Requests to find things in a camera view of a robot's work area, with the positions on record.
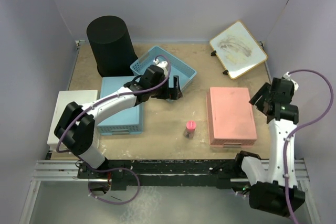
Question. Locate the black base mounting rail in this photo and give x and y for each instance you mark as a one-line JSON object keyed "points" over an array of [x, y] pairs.
{"points": [[218, 173]]}

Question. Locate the white perforated plastic basket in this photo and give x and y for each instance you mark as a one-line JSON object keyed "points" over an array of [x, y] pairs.
{"points": [[64, 98]]}

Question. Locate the aluminium table frame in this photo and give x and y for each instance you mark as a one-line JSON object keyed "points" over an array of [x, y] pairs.
{"points": [[173, 149]]}

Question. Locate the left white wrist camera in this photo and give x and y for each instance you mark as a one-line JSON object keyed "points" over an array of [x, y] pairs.
{"points": [[163, 65]]}

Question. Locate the pink perforated plastic basket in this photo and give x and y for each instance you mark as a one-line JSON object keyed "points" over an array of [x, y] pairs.
{"points": [[230, 117]]}

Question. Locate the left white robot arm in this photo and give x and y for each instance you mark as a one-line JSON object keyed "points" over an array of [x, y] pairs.
{"points": [[76, 126]]}

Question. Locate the blue perforated plastic basket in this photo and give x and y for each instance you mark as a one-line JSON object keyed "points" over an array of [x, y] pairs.
{"points": [[128, 121]]}

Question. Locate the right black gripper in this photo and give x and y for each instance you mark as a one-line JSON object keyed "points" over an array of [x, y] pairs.
{"points": [[258, 98]]}

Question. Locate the large black plastic container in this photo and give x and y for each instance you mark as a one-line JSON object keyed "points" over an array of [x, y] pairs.
{"points": [[111, 45]]}

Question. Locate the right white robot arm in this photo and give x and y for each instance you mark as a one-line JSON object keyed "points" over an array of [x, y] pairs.
{"points": [[275, 189]]}

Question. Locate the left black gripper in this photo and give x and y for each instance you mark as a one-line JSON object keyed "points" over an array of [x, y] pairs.
{"points": [[172, 94]]}

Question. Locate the pink capped small bottle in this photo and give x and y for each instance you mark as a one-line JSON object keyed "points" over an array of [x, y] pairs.
{"points": [[190, 129]]}

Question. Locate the small whiteboard with wooden frame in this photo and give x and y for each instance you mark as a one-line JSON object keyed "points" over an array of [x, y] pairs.
{"points": [[237, 50]]}

